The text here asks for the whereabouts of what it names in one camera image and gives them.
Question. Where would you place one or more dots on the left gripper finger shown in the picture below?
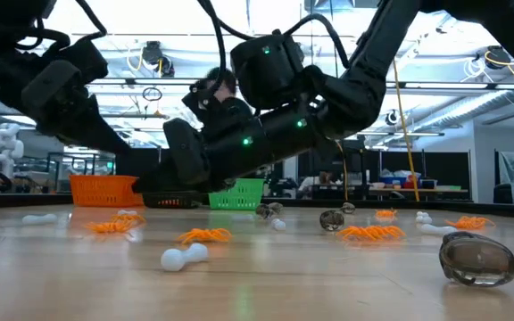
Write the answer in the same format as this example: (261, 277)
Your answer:
(96, 134)

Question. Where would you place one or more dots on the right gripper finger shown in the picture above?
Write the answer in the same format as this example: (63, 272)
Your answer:
(163, 183)

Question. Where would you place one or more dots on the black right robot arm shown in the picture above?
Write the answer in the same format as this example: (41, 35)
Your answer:
(355, 96)

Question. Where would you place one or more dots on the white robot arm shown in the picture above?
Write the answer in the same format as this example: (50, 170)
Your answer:
(5, 149)

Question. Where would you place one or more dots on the black plastic basket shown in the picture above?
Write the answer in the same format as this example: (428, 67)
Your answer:
(190, 201)

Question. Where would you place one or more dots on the white plastic bone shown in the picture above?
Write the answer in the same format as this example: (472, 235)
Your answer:
(241, 217)
(38, 218)
(423, 217)
(278, 224)
(126, 212)
(437, 229)
(183, 256)

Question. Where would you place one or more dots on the orange plastic basket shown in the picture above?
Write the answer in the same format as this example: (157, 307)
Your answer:
(101, 191)

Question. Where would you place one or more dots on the green plastic basket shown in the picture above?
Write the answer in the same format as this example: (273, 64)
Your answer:
(239, 196)

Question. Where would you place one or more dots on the person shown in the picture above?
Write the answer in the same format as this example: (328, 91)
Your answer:
(315, 183)
(223, 84)

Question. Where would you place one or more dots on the blue tub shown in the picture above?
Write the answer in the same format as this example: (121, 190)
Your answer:
(393, 180)

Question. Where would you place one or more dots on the wooden background table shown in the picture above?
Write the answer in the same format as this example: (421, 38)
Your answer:
(417, 190)

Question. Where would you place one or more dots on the ceiling light bar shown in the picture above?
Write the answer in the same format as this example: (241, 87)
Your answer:
(462, 85)

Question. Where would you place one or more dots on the glass enclosure rack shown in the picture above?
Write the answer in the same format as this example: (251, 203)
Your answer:
(80, 165)

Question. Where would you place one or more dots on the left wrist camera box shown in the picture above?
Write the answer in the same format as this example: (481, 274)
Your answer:
(83, 60)

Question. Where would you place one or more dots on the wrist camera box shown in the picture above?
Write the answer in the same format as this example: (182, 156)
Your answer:
(83, 60)
(205, 104)

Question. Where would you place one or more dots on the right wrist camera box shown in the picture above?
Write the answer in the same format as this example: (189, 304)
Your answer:
(205, 104)

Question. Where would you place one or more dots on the black aluminium table frame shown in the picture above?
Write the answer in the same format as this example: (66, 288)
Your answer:
(16, 200)

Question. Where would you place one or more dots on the black partition wall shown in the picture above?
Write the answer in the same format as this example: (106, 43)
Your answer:
(444, 169)

